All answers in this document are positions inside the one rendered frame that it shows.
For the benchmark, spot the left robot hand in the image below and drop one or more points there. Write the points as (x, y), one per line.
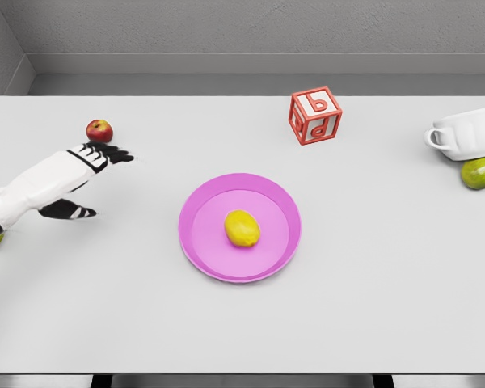
(60, 171)

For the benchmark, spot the yellow lemon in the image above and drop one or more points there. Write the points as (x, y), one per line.
(242, 228)

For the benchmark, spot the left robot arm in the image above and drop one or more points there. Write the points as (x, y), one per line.
(2, 202)

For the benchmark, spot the pink plate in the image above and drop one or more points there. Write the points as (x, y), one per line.
(210, 242)

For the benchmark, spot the red apple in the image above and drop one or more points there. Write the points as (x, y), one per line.
(99, 130)

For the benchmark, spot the red letter block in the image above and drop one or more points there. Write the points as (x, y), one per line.
(316, 117)

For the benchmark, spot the white cup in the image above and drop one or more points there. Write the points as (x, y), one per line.
(471, 131)

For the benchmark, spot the green pear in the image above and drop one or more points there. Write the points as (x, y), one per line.
(481, 173)

